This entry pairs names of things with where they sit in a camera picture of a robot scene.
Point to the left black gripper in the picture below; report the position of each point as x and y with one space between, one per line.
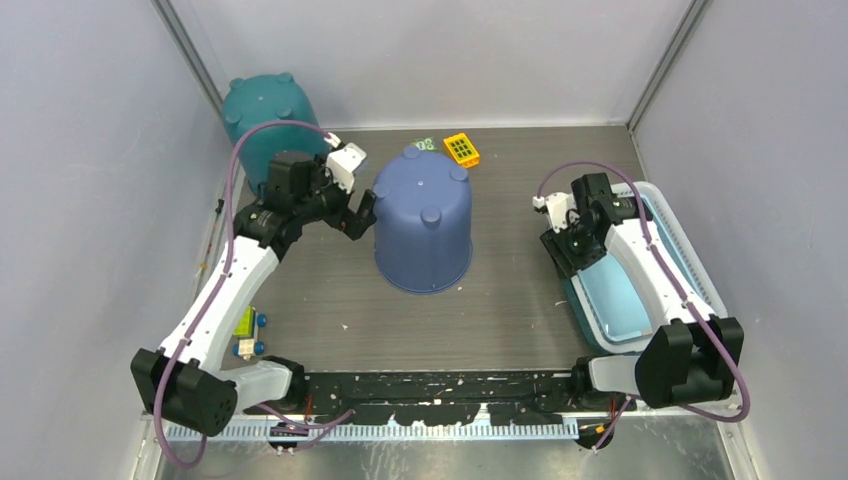
354 224

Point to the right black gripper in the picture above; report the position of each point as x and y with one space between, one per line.
567 263

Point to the light blue basket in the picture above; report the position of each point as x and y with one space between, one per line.
616 306

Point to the blue plastic bucket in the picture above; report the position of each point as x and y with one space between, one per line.
422 236

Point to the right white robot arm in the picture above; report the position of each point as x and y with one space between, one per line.
662 342

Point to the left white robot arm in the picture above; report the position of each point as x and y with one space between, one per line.
183 381

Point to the white plastic basket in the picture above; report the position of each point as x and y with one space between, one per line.
704 288

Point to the teal bottom basket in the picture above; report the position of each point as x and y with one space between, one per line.
580 316

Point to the green patterned toy tile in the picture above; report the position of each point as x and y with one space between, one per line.
425 144

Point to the yellow grid toy block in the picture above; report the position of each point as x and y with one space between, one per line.
460 148

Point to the toy train blocks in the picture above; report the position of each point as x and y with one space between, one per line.
246 333

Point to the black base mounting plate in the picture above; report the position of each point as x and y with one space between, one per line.
443 398

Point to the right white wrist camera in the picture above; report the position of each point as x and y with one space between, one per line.
555 207

